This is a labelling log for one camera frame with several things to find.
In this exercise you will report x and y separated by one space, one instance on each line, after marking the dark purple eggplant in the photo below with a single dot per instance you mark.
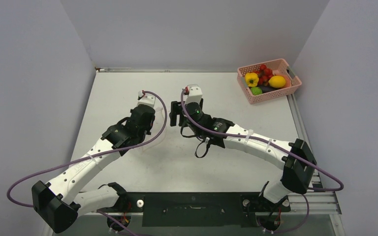
266 89

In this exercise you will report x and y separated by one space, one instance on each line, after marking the yellow lemon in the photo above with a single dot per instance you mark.
277 82

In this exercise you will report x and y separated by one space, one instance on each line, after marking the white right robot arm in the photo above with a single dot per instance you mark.
294 159

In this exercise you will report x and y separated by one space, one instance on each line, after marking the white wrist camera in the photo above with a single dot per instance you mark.
192 93
146 99

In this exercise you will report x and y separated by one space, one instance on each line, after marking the yellow bell pepper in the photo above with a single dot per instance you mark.
251 79

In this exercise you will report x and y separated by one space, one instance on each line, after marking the green lime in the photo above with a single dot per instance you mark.
256 91

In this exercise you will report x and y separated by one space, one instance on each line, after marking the red strawberry cluster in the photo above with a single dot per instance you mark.
264 73

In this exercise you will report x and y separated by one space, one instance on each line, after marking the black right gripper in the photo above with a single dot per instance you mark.
175 112

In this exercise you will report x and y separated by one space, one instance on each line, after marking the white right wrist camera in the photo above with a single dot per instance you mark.
192 93

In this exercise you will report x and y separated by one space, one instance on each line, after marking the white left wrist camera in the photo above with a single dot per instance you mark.
146 99

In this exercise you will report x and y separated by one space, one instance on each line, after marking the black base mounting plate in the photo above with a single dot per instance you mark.
198 209

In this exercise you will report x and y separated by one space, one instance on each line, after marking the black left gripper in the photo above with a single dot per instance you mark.
148 129

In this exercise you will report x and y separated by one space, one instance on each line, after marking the clear zip top bag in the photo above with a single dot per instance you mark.
159 121

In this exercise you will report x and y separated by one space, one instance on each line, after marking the pink plastic basket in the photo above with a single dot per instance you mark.
279 67

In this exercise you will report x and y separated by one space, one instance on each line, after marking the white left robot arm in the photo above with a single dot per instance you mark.
60 201

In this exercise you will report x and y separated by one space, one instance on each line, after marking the aluminium rail frame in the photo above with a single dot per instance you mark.
325 213

